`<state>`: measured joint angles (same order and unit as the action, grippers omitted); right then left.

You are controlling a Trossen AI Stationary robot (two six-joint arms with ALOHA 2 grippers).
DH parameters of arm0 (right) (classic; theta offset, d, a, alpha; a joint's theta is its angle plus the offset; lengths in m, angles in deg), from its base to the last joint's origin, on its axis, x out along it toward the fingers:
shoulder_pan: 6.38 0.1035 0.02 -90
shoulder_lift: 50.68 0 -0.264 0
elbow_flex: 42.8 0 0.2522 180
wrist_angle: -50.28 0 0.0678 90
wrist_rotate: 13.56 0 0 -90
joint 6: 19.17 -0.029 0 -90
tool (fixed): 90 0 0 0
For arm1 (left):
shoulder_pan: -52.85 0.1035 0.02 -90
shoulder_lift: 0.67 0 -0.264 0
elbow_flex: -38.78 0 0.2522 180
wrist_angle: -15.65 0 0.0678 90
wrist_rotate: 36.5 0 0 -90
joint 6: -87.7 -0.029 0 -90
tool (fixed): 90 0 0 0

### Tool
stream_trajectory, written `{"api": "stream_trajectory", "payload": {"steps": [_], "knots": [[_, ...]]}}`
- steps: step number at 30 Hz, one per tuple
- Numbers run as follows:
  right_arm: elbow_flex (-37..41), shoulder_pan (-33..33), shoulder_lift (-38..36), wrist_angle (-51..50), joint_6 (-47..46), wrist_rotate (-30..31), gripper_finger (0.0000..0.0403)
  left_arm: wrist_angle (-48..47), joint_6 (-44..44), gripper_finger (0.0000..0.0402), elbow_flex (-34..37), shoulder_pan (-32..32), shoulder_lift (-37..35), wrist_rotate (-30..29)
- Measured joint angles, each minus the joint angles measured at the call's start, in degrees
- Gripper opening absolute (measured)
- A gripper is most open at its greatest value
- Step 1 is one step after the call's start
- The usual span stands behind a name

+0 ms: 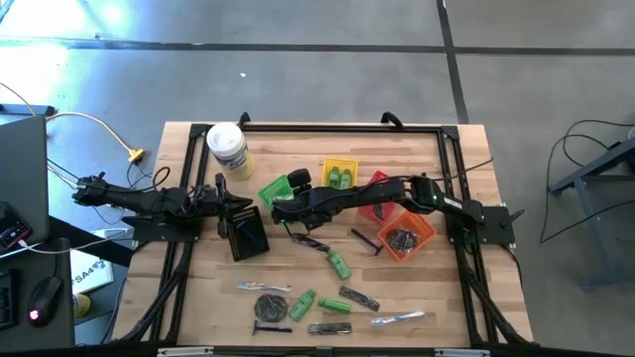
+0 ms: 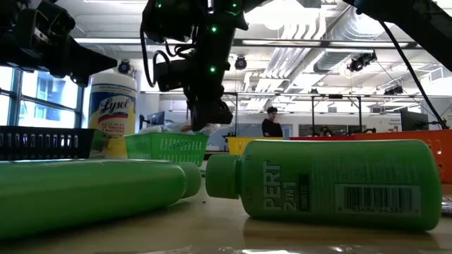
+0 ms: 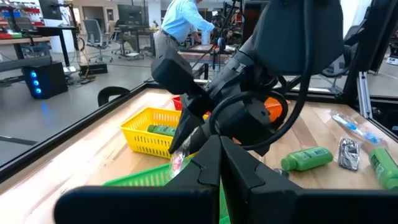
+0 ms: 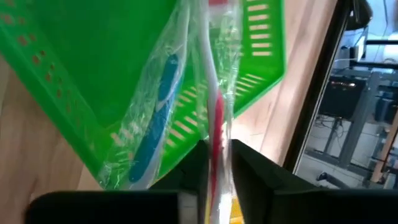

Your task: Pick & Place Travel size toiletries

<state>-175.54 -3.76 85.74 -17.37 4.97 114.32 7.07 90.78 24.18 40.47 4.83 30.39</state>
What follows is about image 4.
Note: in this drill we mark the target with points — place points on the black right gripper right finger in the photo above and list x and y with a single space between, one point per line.
311 208

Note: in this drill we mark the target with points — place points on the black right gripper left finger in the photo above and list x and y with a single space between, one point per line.
109 208

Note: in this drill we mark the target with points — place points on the red white toothbrush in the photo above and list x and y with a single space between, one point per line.
214 124

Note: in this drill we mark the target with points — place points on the wooden beam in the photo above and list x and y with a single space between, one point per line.
385 152

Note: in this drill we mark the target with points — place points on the blue white wrapped toothbrush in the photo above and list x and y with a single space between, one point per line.
161 109

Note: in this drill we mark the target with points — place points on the black computer case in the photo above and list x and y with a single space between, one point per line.
342 99

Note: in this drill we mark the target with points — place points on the green plastic basket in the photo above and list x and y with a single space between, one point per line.
93 62

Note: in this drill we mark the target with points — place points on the grey desk frame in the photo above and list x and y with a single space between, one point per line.
354 133

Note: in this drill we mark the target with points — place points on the black aluminium rig frame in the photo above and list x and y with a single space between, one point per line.
317 87

